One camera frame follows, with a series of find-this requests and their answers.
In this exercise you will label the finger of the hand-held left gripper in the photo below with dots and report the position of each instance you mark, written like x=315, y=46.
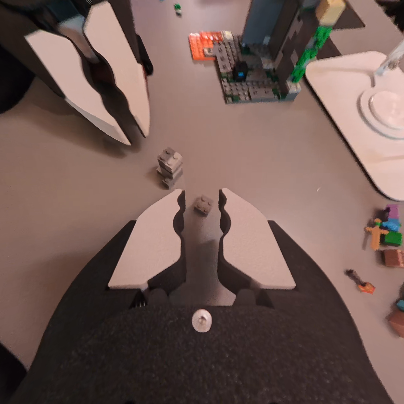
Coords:
x=123, y=63
x=63, y=69

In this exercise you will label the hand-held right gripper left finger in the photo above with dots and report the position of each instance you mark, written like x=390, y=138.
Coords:
x=151, y=246

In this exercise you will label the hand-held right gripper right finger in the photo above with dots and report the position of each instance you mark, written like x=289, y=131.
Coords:
x=252, y=246

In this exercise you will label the dark grey toy brick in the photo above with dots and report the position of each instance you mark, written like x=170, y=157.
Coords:
x=203, y=205

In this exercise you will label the grey toy brick stack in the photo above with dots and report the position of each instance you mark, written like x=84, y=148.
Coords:
x=170, y=167

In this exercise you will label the scatter of small toy pieces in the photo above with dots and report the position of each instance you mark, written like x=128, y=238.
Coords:
x=178, y=9

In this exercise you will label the toy torch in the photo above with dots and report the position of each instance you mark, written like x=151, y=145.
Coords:
x=366, y=287

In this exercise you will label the gold toy sword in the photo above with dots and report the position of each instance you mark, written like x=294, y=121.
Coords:
x=375, y=235

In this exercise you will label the toy brick cave model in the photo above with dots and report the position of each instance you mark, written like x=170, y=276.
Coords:
x=246, y=82

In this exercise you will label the purple green toy figure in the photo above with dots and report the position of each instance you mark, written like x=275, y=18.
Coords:
x=393, y=238

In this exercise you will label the brown toy chest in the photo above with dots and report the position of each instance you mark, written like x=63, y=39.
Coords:
x=394, y=258

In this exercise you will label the blue toy figure brown head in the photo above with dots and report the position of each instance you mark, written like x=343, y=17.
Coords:
x=398, y=322

